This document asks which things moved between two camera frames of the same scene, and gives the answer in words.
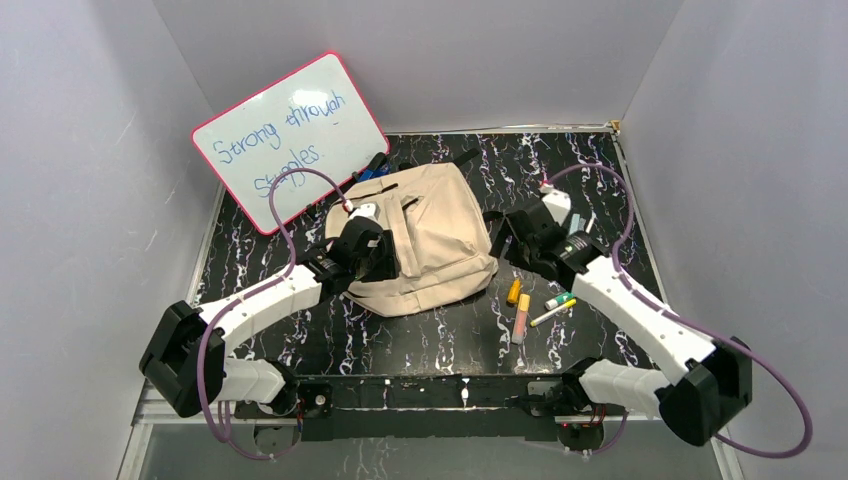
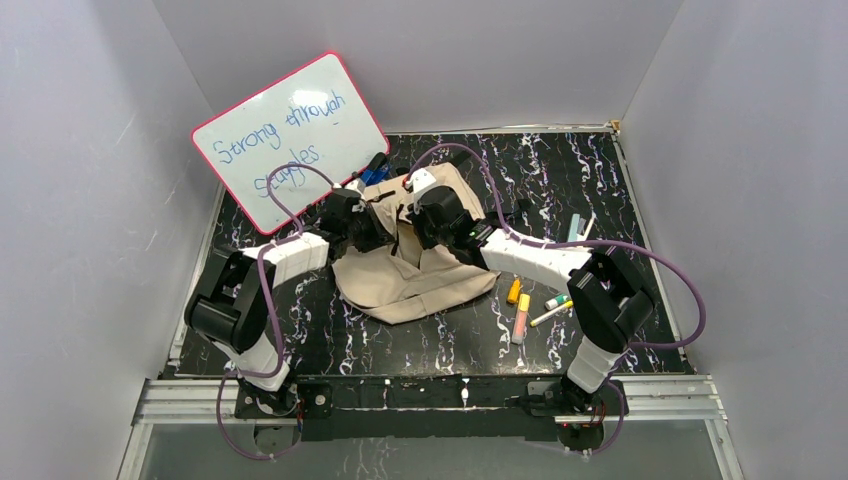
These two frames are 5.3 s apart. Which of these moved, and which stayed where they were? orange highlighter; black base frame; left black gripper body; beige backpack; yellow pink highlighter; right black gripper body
Moved: left black gripper body; right black gripper body
Stayed: beige backpack; black base frame; orange highlighter; yellow pink highlighter
